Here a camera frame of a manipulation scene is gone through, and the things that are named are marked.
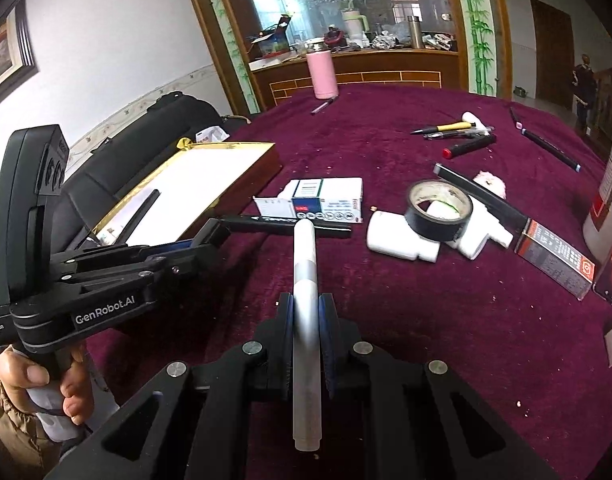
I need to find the black tape roll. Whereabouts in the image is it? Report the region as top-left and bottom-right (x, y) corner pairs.
(406, 180), (474, 243)

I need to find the yellow black pen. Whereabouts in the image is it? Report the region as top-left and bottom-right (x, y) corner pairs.
(411, 121), (469, 136)

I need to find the white medicine box blue label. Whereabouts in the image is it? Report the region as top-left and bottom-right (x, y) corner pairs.
(253, 177), (363, 225)

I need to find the gold rimmed white box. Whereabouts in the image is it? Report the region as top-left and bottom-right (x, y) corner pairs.
(93, 141), (281, 251)

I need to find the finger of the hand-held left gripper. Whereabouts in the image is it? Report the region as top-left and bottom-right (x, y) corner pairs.
(48, 216), (233, 276)
(60, 255), (207, 295)

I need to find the wooden stair railing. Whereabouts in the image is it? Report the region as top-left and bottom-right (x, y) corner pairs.
(593, 62), (612, 141)

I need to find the white silver tube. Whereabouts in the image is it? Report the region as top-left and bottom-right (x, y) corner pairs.
(291, 219), (321, 453)

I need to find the clear pen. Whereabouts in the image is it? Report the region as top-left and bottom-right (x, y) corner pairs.
(423, 127), (496, 140)

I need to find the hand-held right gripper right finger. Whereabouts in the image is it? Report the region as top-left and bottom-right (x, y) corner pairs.
(318, 292), (562, 480)

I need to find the black marker red cap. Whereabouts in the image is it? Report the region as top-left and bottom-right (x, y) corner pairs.
(441, 133), (498, 160)

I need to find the wooden cabinet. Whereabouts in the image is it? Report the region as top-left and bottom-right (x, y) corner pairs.
(251, 47), (462, 111)

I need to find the person's left forearm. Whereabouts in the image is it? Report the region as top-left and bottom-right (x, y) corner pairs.
(0, 372), (61, 480)

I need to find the framed wall picture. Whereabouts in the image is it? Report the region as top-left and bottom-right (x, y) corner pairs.
(0, 0), (39, 116)

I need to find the long black pen blue tip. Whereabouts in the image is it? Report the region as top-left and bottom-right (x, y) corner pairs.
(521, 129), (583, 172)

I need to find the large white bottle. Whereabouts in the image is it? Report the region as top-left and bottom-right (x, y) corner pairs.
(582, 125), (612, 266)

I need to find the long black box orange label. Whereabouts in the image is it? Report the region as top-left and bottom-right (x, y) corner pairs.
(433, 162), (598, 302)

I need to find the crumpled white tissue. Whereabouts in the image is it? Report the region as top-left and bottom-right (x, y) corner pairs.
(473, 171), (508, 198)

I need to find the white green pitcher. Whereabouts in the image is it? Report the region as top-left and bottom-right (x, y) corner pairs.
(342, 7), (371, 46)

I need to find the black leather sofa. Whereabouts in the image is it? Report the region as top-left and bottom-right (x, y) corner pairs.
(50, 91), (227, 261)

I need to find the white plastic bottle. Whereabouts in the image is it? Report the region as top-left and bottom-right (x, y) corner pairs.
(445, 199), (514, 261)

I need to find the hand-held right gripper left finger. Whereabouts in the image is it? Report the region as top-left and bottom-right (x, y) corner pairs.
(43, 292), (297, 480)

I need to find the person's left hand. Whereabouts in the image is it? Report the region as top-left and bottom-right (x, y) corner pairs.
(0, 345), (97, 426)

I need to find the wooden door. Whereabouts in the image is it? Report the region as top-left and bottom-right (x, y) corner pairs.
(530, 0), (577, 110)

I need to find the pink thermos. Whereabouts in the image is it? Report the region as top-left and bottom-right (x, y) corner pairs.
(306, 38), (339, 101)

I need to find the black marker white print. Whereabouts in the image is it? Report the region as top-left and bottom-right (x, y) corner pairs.
(221, 214), (353, 239)

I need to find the blue cardboard box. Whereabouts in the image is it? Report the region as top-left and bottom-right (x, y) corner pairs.
(253, 15), (293, 58)

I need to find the white snack bag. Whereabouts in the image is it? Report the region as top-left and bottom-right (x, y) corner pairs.
(196, 126), (231, 143)

